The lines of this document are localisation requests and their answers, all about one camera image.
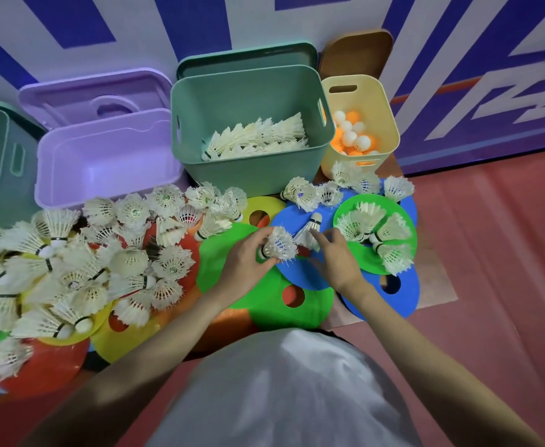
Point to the pile of table tennis balls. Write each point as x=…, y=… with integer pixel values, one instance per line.
x=354, y=139

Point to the person's left forearm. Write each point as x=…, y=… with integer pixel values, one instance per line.
x=142, y=367

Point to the person's right hand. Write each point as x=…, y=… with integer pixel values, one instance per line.
x=344, y=263

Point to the blue flat marker disc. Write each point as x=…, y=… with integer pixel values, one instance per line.
x=403, y=297
x=303, y=274

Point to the person's left thumb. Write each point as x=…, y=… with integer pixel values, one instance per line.
x=261, y=235

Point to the large green plastic bin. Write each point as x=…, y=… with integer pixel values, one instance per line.
x=254, y=174

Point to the purple plastic bin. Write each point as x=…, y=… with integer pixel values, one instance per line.
x=109, y=167

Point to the brown plastic bin lid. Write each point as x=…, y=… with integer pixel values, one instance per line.
x=356, y=53

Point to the yellow flat marker disc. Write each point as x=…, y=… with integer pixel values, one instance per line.
x=128, y=342
x=91, y=328
x=270, y=207

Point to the yellow plastic bin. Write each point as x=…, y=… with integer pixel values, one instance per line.
x=384, y=111

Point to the purple plastic bin lid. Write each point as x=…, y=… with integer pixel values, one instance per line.
x=67, y=95

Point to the heap of binned white shuttlecocks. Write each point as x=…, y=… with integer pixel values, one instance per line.
x=258, y=139

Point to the person's right thumb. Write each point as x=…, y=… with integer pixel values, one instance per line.
x=319, y=240

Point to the orange flat marker disc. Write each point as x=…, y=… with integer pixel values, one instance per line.
x=221, y=328

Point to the small cluster of white shuttlecocks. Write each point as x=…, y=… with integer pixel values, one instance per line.
x=361, y=225

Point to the person's left hand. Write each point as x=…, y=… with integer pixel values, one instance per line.
x=237, y=267

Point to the teal plastic bin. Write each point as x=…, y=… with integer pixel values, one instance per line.
x=2, y=181

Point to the person's right forearm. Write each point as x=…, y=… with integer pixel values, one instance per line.
x=421, y=363

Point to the green plastic bin lid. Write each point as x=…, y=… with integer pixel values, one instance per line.
x=249, y=58

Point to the person's white shirt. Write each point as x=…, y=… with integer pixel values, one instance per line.
x=282, y=395

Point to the white feather shuttlecock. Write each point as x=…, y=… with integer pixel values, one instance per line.
x=282, y=245
x=310, y=228

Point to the large pile of white shuttlecocks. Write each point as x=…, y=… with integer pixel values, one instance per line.
x=81, y=265

